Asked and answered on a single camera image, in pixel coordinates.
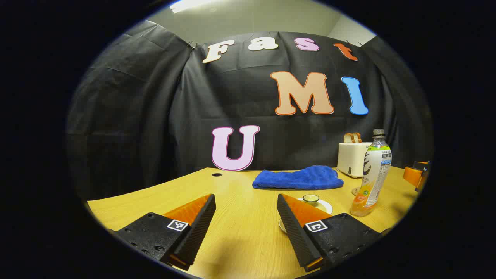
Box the black backdrop cloth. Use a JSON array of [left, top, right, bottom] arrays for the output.
[[66, 19, 434, 202]]

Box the white toaster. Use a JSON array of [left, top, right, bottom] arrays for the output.
[[336, 142, 372, 179]]

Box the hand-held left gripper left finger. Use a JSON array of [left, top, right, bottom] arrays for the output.
[[112, 193, 217, 272]]

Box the plastic water bottle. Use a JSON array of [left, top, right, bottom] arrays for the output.
[[351, 129, 392, 217]]

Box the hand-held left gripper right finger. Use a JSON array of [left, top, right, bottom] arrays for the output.
[[277, 193, 384, 273]]

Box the blue towel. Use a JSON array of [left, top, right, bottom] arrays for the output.
[[252, 165, 344, 190]]

